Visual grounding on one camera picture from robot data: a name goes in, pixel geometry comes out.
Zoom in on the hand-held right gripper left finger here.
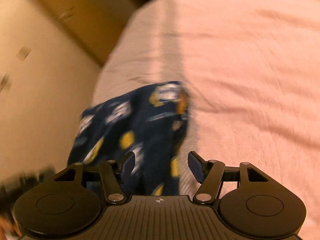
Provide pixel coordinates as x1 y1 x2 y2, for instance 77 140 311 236
53 152 136 204

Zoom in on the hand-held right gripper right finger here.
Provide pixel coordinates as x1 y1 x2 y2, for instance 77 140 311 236
187 151 272 204

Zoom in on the navy cartoon print fleece pajama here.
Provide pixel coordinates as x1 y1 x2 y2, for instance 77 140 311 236
67 81 191 196

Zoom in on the pink grey striped bed blanket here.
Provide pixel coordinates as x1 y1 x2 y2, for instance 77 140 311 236
92 0 320 240

